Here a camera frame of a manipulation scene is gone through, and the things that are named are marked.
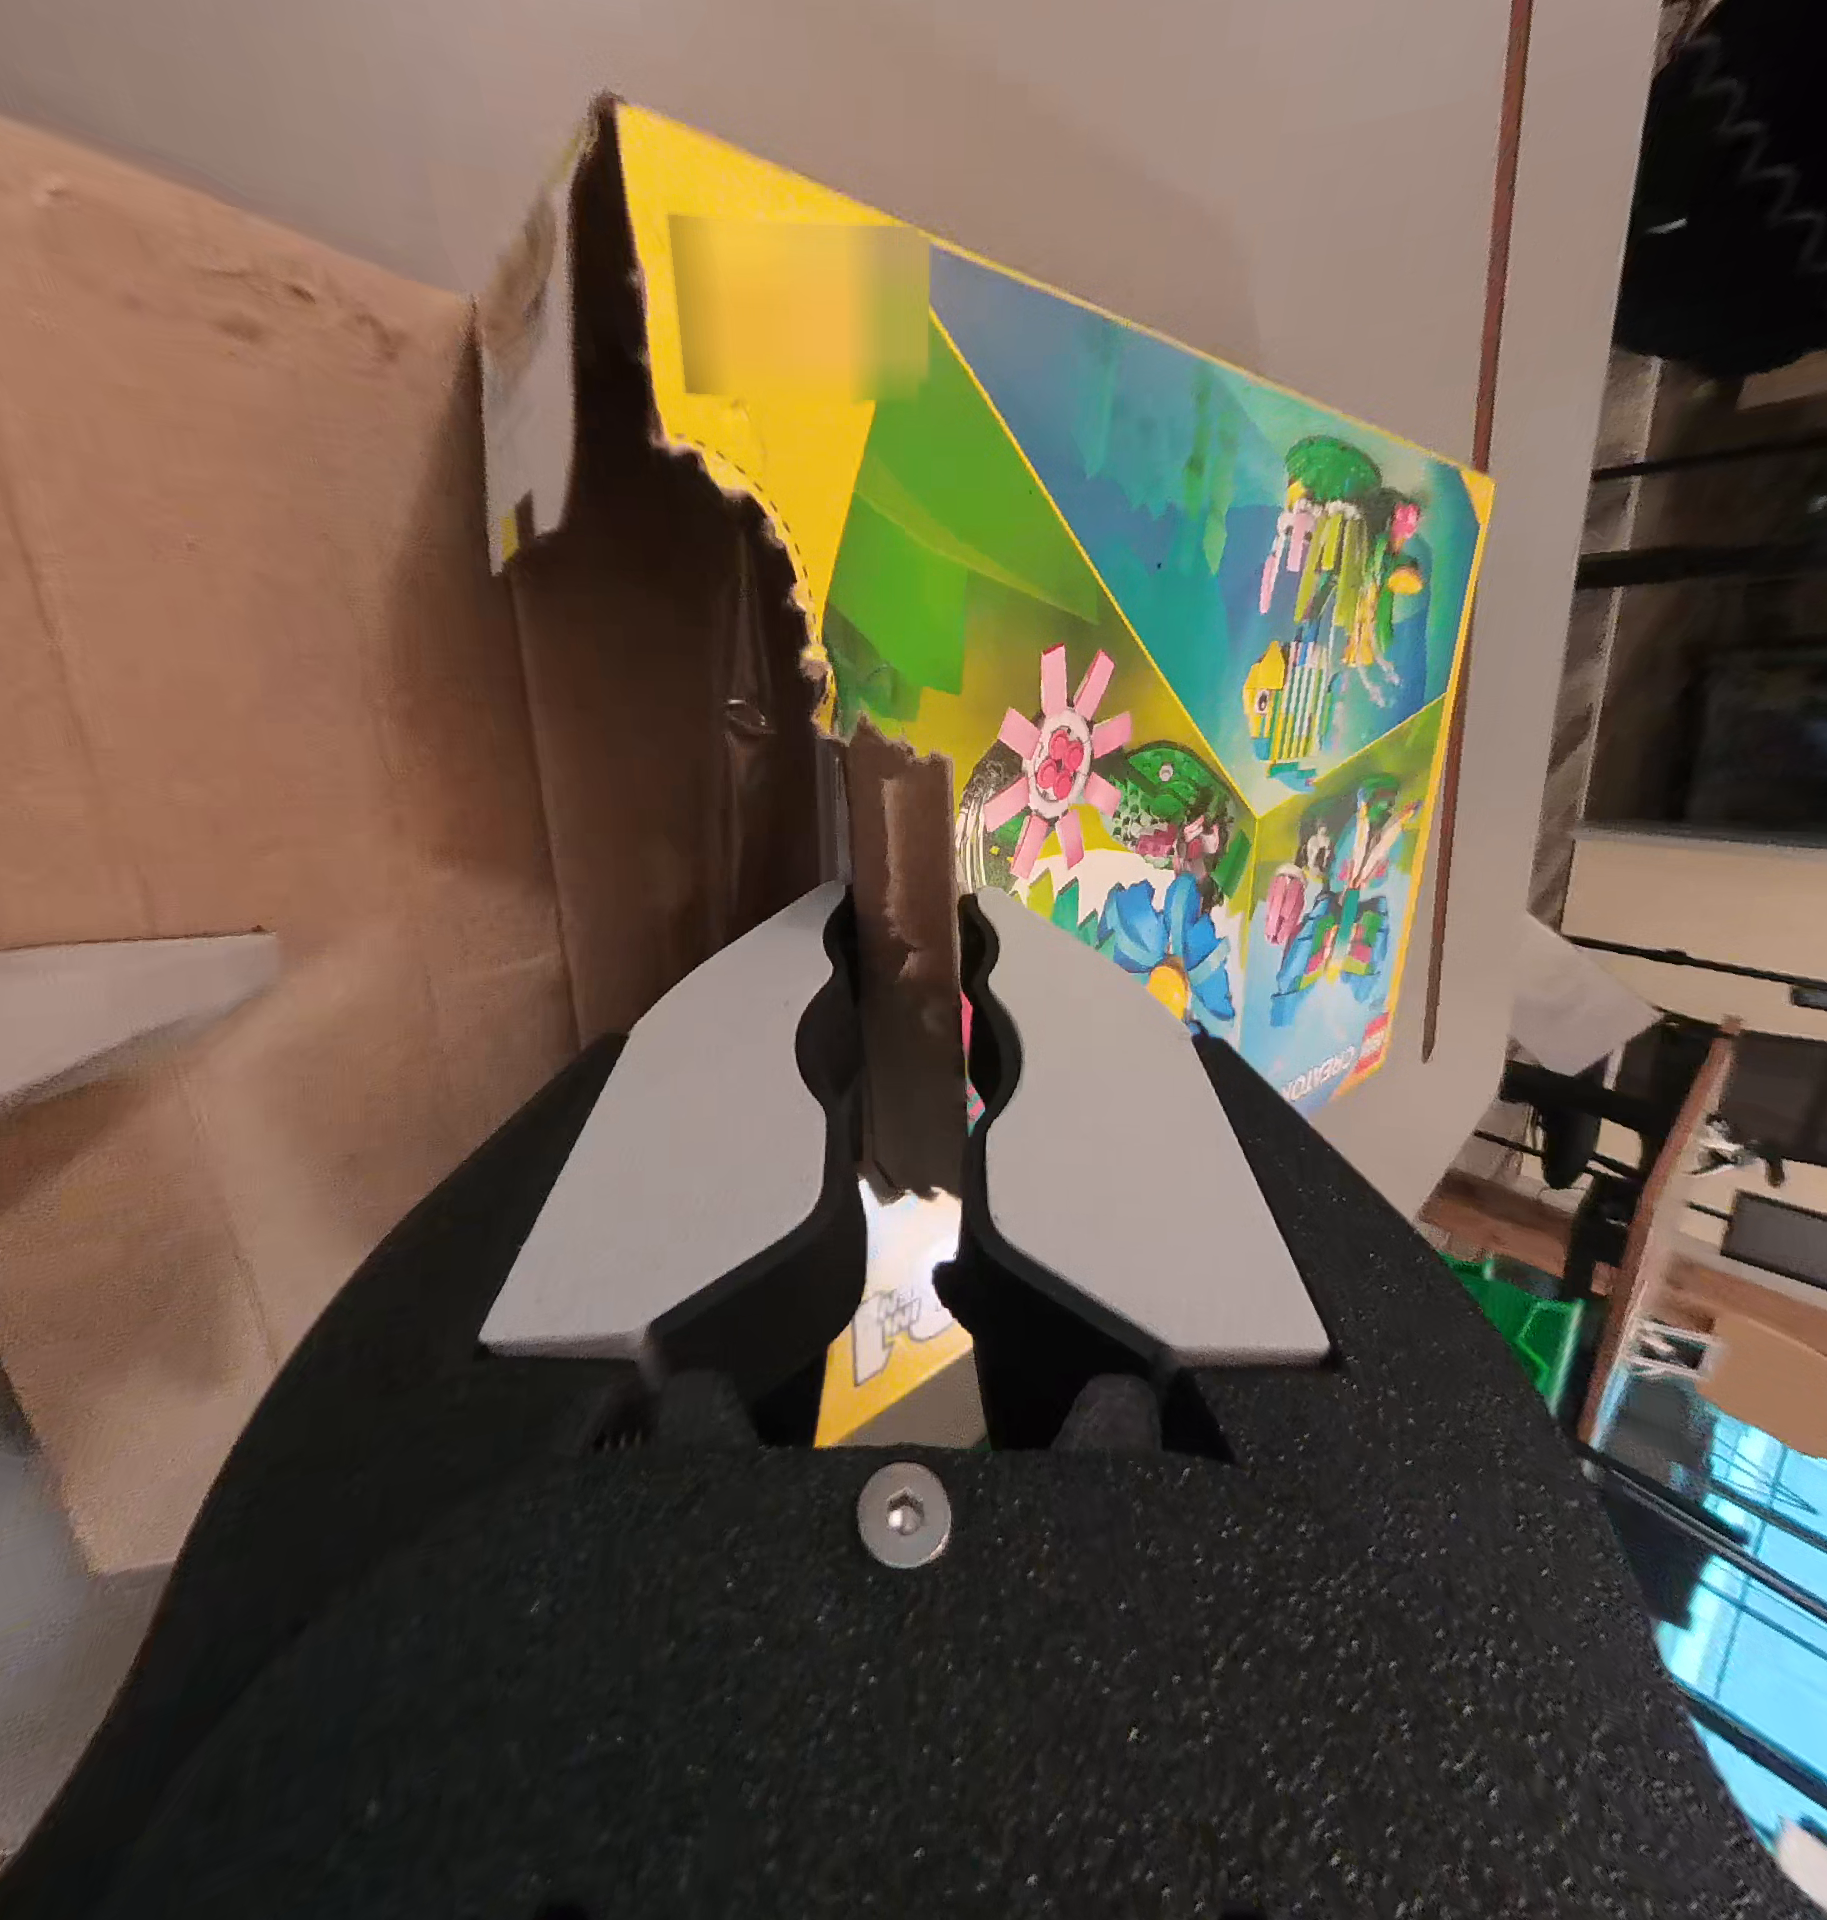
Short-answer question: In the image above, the black computer monitor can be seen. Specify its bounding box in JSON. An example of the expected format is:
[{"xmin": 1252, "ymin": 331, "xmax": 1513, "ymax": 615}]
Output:
[{"xmin": 1720, "ymin": 1192, "xmax": 1827, "ymax": 1302}]

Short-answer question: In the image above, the black office chair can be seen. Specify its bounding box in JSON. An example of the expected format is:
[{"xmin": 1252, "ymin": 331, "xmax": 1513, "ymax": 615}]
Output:
[{"xmin": 1497, "ymin": 1035, "xmax": 1658, "ymax": 1189}]

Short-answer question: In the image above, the colourful lego set box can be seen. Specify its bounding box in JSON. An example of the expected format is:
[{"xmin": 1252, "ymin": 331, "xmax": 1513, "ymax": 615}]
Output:
[{"xmin": 475, "ymin": 90, "xmax": 1499, "ymax": 1449}]

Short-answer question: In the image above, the large brown cardboard box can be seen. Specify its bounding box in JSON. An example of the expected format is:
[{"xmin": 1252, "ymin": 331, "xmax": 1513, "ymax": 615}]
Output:
[{"xmin": 0, "ymin": 95, "xmax": 600, "ymax": 1578}]

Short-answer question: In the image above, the green plastic crate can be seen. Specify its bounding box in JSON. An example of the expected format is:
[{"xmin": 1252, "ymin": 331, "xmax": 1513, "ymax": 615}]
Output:
[{"xmin": 1436, "ymin": 1251, "xmax": 1594, "ymax": 1418}]

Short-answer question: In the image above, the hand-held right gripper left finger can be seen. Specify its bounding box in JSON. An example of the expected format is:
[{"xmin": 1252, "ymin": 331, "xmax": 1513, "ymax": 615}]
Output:
[{"xmin": 477, "ymin": 878, "xmax": 869, "ymax": 1377}]

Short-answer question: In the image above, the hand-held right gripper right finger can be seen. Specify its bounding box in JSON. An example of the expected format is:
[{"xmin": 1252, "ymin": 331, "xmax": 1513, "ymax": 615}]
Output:
[{"xmin": 955, "ymin": 885, "xmax": 1333, "ymax": 1384}]

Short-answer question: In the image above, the black coiled cable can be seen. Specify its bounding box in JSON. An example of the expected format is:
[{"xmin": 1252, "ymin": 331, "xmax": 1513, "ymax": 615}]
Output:
[{"xmin": 1662, "ymin": 0, "xmax": 1827, "ymax": 317}]

